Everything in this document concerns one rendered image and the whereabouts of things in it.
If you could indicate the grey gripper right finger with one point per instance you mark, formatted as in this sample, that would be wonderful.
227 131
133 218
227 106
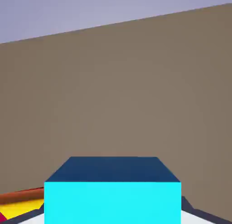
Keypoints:
188 215

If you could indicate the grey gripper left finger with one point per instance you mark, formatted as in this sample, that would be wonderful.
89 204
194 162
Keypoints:
34 217

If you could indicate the small cyan cube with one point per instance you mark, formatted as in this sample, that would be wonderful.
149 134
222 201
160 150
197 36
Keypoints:
112 200

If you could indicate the small yellow cube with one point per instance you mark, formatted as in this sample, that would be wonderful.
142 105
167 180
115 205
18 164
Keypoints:
20 208

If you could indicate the small red cube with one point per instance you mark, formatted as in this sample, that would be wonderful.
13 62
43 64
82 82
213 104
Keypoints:
2 217

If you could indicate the large orange box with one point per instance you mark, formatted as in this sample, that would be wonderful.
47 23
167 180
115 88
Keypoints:
20 196

